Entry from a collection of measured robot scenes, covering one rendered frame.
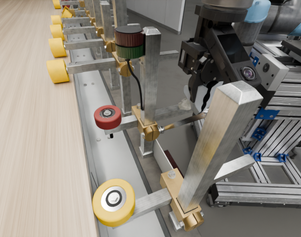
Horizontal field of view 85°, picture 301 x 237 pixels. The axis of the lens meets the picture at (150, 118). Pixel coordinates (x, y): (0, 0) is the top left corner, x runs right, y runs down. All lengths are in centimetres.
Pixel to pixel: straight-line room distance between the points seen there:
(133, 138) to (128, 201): 39
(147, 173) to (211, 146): 40
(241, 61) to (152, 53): 18
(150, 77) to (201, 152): 23
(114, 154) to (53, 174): 38
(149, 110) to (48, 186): 29
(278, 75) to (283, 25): 16
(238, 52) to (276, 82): 47
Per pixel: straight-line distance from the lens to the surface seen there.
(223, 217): 140
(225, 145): 24
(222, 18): 30
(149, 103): 46
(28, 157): 48
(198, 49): 33
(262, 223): 150
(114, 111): 51
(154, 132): 51
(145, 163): 63
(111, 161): 74
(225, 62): 29
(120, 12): 61
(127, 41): 35
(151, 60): 40
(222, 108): 20
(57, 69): 67
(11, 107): 66
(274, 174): 148
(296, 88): 83
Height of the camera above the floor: 123
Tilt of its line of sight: 42 degrees down
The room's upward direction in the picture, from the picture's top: 3 degrees clockwise
